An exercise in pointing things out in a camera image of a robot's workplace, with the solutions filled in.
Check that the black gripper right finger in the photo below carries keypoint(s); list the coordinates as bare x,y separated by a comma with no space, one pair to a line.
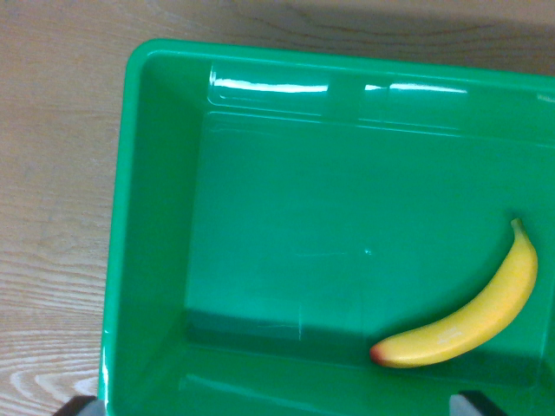
470,405

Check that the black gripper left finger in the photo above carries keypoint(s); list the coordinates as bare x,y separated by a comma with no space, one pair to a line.
82,407

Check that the yellow plastic banana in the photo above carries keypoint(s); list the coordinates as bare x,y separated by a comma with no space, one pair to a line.
477,325

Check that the green plastic bin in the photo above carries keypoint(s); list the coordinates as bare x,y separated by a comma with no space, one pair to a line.
303,216

